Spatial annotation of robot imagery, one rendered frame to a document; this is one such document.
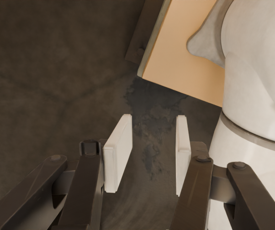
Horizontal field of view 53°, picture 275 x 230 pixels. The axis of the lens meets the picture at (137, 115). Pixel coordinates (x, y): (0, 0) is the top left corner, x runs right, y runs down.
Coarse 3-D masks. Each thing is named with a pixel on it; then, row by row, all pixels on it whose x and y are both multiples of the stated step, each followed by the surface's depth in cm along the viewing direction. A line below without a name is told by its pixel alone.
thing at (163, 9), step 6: (168, 0) 49; (162, 6) 50; (162, 12) 50; (162, 18) 50; (156, 24) 51; (156, 30) 51; (156, 36) 51; (150, 42) 52; (150, 48) 52; (144, 54) 53; (144, 60) 53; (144, 66) 54; (138, 72) 54
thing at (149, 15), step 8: (152, 0) 80; (160, 0) 80; (144, 8) 81; (152, 8) 80; (160, 8) 80; (144, 16) 81; (152, 16) 81; (144, 24) 82; (152, 24) 82; (136, 32) 83; (144, 32) 83; (136, 40) 84; (144, 40) 84; (128, 48) 85; (136, 48) 85; (144, 48) 85; (128, 56) 86; (136, 56) 86
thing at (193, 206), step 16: (192, 160) 15; (208, 160) 15; (192, 176) 13; (208, 176) 13; (192, 192) 12; (208, 192) 12; (176, 208) 11; (192, 208) 11; (208, 208) 12; (176, 224) 10; (192, 224) 10
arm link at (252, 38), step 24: (240, 0) 36; (264, 0) 29; (240, 24) 32; (264, 24) 27; (240, 48) 32; (264, 48) 26; (240, 72) 31; (264, 72) 27; (240, 96) 32; (264, 96) 28; (240, 120) 33; (264, 120) 30
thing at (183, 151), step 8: (176, 120) 21; (184, 120) 21; (176, 128) 21; (184, 128) 19; (176, 136) 20; (184, 136) 18; (176, 144) 19; (184, 144) 16; (176, 152) 19; (184, 152) 15; (176, 160) 18; (184, 160) 16; (176, 168) 18; (184, 168) 16; (176, 176) 17; (184, 176) 16; (176, 184) 17; (176, 192) 16
